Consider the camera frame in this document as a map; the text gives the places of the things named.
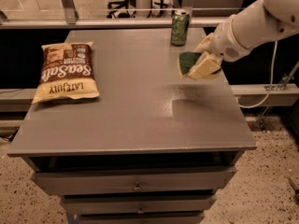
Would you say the green and yellow sponge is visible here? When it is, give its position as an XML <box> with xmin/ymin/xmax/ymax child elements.
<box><xmin>177</xmin><ymin>50</ymin><xmax>222</xmax><ymax>80</ymax></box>

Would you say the grey drawer cabinet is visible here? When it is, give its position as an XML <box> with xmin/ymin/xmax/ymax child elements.
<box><xmin>8</xmin><ymin>29</ymin><xmax>255</xmax><ymax>218</ymax></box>

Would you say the grey drawer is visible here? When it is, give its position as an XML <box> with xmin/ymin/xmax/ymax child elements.
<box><xmin>61</xmin><ymin>195</ymin><xmax>216</xmax><ymax>215</ymax></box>
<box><xmin>32</xmin><ymin>166</ymin><xmax>236</xmax><ymax>196</ymax></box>
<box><xmin>78</xmin><ymin>214</ymin><xmax>205</xmax><ymax>224</ymax></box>

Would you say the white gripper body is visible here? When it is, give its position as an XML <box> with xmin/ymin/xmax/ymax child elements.
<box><xmin>209</xmin><ymin>15</ymin><xmax>250</xmax><ymax>63</ymax></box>

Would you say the green soda can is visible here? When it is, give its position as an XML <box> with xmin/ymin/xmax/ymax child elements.
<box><xmin>171</xmin><ymin>9</ymin><xmax>190</xmax><ymax>46</ymax></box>

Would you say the middle grey drawer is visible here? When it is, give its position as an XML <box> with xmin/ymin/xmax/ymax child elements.
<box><xmin>61</xmin><ymin>195</ymin><xmax>216</xmax><ymax>215</ymax></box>

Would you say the brown sea salt chip bag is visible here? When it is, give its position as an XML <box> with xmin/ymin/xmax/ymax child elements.
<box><xmin>32</xmin><ymin>42</ymin><xmax>99</xmax><ymax>104</ymax></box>

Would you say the grey metal railing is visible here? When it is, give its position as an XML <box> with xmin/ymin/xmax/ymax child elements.
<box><xmin>0</xmin><ymin>0</ymin><xmax>244</xmax><ymax>29</ymax></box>

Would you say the white cable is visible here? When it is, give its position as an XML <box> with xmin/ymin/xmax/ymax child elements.
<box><xmin>236</xmin><ymin>40</ymin><xmax>278</xmax><ymax>109</ymax></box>

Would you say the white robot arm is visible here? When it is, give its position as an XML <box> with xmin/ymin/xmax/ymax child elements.
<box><xmin>187</xmin><ymin>0</ymin><xmax>299</xmax><ymax>79</ymax></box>

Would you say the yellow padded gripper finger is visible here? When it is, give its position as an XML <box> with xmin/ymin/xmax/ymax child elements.
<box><xmin>187</xmin><ymin>52</ymin><xmax>222</xmax><ymax>80</ymax></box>
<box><xmin>193</xmin><ymin>33</ymin><xmax>213</xmax><ymax>53</ymax></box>

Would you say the black office chair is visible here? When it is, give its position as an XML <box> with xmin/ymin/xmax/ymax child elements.
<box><xmin>107</xmin><ymin>0</ymin><xmax>135</xmax><ymax>19</ymax></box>

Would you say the bottom grey drawer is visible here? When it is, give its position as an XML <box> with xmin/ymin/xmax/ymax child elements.
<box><xmin>78</xmin><ymin>214</ymin><xmax>205</xmax><ymax>224</ymax></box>

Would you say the top grey drawer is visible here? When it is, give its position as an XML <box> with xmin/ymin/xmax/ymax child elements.
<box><xmin>32</xmin><ymin>166</ymin><xmax>236</xmax><ymax>196</ymax></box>

